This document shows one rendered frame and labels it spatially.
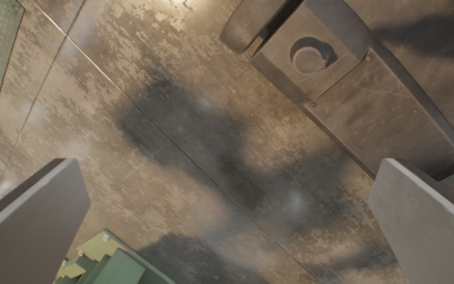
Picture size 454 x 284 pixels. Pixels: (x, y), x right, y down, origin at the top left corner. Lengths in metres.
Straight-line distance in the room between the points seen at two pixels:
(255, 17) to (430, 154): 0.34
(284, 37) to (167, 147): 0.53
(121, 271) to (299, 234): 0.82
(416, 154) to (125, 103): 0.69
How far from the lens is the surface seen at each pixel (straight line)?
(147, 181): 0.94
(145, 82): 0.73
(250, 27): 0.39
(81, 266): 1.64
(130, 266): 1.37
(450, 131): 0.50
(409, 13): 0.43
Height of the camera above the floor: 0.57
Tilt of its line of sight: 54 degrees down
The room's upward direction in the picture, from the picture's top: 155 degrees counter-clockwise
